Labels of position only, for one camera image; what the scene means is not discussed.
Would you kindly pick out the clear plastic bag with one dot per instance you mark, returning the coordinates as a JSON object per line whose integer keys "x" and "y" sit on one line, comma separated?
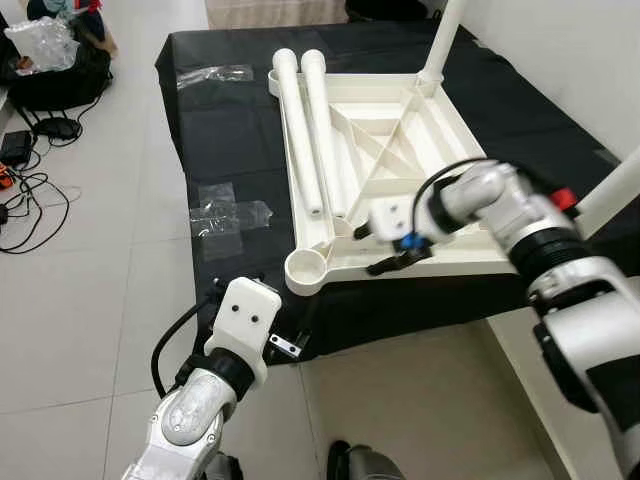
{"x": 40, "y": 45}

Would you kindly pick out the teal cloth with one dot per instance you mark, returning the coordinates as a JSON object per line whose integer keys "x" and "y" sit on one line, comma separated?
{"x": 58, "y": 8}

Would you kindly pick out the square black power adapter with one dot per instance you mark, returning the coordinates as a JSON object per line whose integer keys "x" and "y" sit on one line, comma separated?
{"x": 17, "y": 148}

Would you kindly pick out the large black bowl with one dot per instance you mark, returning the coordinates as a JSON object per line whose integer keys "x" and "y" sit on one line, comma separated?
{"x": 385, "y": 9}

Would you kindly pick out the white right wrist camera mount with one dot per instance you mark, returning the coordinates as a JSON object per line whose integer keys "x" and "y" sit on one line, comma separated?
{"x": 395, "y": 215}

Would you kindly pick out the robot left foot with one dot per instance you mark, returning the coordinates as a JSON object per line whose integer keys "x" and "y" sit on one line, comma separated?
{"x": 222, "y": 470}

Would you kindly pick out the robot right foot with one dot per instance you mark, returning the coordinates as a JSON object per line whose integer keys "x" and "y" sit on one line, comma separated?
{"x": 365, "y": 465}

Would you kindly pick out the black tablecloth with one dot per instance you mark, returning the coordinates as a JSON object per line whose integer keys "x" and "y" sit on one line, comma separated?
{"x": 230, "y": 140}

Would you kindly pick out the wide clear tape patch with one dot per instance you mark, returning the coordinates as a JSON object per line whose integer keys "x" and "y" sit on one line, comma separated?
{"x": 228, "y": 218}

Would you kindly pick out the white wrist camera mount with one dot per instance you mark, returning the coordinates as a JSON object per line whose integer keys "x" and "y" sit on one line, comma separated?
{"x": 395, "y": 215}
{"x": 243, "y": 315}

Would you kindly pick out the oval black power adapter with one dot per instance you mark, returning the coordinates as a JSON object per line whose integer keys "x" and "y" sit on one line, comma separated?
{"x": 57, "y": 128}

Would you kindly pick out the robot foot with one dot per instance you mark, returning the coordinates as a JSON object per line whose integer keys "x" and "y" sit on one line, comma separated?
{"x": 222, "y": 470}
{"x": 365, "y": 465}

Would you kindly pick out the white plastic table top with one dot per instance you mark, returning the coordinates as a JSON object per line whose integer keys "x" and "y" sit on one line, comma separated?
{"x": 400, "y": 110}

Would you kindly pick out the small clear tape piece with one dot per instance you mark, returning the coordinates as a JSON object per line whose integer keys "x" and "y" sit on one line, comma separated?
{"x": 607, "y": 157}

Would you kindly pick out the beige woven bench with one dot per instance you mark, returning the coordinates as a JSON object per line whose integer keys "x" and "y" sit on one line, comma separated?
{"x": 275, "y": 12}

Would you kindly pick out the long clear tape strip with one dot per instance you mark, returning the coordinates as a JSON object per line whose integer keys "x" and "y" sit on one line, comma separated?
{"x": 215, "y": 76}

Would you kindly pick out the red cloth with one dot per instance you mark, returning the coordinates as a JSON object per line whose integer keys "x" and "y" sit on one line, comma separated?
{"x": 90, "y": 6}

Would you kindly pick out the black open bag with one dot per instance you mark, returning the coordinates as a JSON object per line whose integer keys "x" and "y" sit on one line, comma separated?
{"x": 70, "y": 85}

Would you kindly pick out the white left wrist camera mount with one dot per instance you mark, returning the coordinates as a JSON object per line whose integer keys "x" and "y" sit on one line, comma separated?
{"x": 243, "y": 315}

